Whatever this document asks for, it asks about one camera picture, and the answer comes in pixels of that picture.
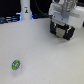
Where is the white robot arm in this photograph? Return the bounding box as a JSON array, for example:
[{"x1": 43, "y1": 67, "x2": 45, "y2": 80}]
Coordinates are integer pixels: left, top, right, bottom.
[{"x1": 49, "y1": 0, "x2": 84, "y2": 28}]

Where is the dark keyboard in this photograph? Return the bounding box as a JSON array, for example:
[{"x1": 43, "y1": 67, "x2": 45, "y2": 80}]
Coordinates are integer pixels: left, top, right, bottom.
[{"x1": 0, "y1": 15, "x2": 20, "y2": 24}]

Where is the black kcup holder drawer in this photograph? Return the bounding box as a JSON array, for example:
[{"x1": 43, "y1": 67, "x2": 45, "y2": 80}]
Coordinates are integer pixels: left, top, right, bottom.
[{"x1": 50, "y1": 22, "x2": 75, "y2": 40}]

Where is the green and white kcup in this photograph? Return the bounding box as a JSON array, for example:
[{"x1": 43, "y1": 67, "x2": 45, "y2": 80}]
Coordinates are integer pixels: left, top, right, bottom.
[{"x1": 12, "y1": 60, "x2": 21, "y2": 71}]

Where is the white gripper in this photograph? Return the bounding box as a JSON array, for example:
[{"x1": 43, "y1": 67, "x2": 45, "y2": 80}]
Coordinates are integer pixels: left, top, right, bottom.
[{"x1": 49, "y1": 3, "x2": 84, "y2": 27}]

